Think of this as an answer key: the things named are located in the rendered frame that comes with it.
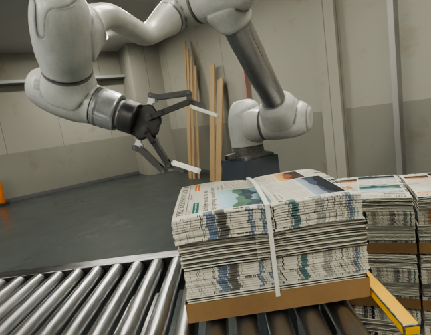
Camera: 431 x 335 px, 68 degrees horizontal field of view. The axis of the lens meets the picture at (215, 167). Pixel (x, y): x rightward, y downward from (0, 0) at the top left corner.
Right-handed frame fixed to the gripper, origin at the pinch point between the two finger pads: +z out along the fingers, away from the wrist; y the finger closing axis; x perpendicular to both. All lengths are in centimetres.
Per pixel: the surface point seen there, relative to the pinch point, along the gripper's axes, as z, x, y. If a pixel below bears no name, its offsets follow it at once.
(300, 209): 22.1, 13.5, 4.9
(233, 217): 10.3, 14.5, 10.6
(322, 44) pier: 92, -353, -134
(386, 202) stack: 70, -43, 3
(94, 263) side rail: -22, -23, 51
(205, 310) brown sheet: 11.2, 15.0, 30.6
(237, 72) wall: 1, -520, -91
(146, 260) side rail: -6.2, -21.0, 43.4
